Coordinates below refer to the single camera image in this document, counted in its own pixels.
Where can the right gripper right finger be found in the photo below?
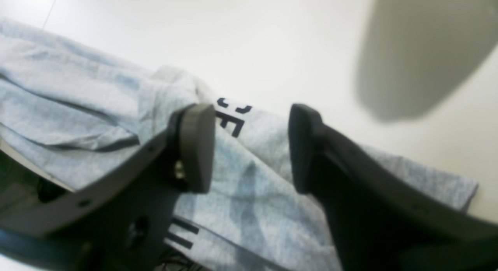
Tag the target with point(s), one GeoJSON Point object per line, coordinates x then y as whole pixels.
{"type": "Point", "coordinates": [378, 222]}

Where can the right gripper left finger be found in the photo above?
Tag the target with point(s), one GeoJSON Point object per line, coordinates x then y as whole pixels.
{"type": "Point", "coordinates": [119, 223]}

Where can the grey T-shirt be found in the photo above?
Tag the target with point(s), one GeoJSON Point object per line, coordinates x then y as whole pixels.
{"type": "Point", "coordinates": [78, 114]}

